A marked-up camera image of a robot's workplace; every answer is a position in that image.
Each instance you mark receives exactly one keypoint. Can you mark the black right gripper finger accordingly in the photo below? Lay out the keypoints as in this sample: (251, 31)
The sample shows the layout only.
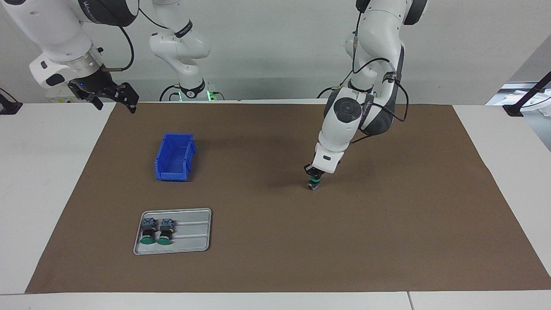
(129, 94)
(95, 103)

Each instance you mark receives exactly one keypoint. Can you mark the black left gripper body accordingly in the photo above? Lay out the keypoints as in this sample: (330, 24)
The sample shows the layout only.
(308, 168)

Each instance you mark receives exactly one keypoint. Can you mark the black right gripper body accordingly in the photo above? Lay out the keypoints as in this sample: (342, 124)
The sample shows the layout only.
(92, 84)

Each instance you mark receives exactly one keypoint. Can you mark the green push button switch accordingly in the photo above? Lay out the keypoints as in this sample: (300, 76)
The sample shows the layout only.
(313, 185)
(148, 232)
(165, 232)

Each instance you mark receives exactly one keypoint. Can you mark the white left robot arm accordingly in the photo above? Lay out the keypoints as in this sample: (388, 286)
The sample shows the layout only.
(340, 129)

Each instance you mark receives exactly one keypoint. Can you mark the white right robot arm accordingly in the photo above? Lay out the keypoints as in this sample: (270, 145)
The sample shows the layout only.
(51, 30)

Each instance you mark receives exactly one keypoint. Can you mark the white box yellow label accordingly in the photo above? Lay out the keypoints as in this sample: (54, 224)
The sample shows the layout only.
(54, 99)

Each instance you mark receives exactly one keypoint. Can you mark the brown paper table mat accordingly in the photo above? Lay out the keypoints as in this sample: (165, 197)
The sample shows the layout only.
(301, 237)

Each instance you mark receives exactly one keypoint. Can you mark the blue plastic storage bin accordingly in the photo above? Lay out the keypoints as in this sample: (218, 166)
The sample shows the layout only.
(172, 174)

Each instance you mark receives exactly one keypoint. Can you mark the grey metal tray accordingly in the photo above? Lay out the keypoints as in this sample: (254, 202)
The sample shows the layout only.
(198, 241)

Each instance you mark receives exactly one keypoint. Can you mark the black tripod stand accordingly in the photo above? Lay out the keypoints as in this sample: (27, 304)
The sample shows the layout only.
(514, 111)

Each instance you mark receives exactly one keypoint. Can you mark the white background equipment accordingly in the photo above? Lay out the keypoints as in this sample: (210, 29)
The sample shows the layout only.
(540, 103)

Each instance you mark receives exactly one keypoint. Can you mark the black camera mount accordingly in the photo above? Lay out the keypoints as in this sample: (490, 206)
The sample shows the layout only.
(8, 107)

